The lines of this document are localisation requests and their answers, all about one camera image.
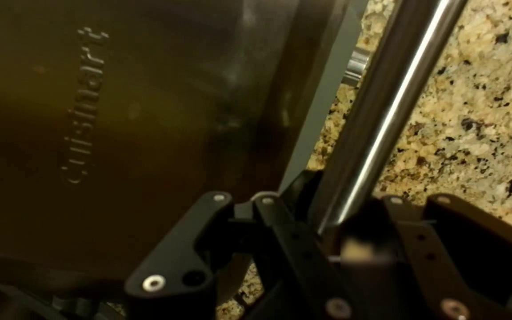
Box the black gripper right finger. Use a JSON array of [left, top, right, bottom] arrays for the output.
[[379, 191, 512, 320]]

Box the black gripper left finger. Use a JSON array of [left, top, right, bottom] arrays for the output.
[[123, 189, 354, 320]]

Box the stainless grill sandwich maker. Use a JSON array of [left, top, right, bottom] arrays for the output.
[[0, 0, 473, 301]]

